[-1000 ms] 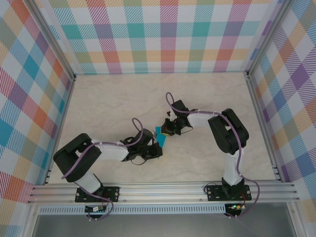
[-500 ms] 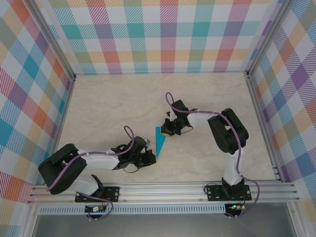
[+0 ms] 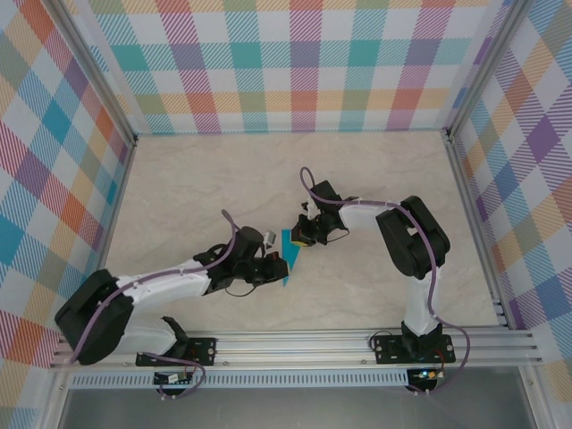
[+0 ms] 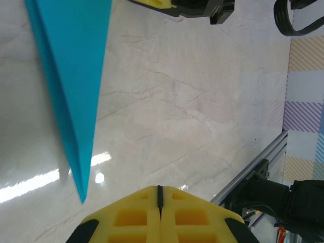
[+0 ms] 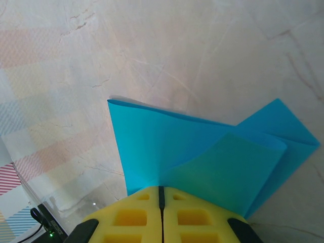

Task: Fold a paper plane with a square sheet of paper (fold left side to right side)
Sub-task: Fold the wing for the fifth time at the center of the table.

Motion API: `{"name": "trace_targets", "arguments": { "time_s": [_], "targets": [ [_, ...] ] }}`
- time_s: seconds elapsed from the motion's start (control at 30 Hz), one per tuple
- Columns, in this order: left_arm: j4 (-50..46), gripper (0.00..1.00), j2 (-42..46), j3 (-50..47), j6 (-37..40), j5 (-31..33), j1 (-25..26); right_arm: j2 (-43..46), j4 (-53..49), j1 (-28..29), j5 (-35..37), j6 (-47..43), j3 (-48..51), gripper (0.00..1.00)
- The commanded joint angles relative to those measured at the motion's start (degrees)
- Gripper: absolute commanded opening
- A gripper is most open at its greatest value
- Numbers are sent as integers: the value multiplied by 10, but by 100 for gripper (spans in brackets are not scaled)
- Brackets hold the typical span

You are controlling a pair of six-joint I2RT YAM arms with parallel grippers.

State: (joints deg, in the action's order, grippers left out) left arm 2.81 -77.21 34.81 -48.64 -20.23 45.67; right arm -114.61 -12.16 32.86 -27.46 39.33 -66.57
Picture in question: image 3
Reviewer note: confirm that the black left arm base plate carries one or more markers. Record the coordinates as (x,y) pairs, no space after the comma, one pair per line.
(203,350)

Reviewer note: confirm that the long aluminium base rail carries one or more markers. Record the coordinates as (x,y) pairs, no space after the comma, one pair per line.
(290,348)

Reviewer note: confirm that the circuit board with green light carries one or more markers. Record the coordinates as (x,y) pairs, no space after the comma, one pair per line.
(426,374)

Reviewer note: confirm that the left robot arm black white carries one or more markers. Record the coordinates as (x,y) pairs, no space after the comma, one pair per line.
(98,313)

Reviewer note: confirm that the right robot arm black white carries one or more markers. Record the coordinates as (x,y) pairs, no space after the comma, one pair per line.
(415,250)

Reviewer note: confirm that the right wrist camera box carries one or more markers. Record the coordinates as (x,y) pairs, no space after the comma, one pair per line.
(307,207)

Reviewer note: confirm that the grey metal sheet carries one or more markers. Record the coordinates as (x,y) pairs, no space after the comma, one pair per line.
(290,409)

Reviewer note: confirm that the aluminium side rail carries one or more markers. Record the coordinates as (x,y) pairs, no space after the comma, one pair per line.
(113,223)
(473,223)

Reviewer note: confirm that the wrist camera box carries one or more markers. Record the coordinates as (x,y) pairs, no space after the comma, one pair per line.
(270,238)
(307,207)

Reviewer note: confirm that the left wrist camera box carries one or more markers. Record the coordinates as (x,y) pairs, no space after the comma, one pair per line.
(270,238)

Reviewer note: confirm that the small dark circuit board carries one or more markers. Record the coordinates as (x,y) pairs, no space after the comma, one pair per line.
(172,379)

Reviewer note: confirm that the aluminium frame post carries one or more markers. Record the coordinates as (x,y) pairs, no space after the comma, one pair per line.
(482,67)
(96,67)

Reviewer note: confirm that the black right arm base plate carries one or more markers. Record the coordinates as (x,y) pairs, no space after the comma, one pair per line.
(389,348)

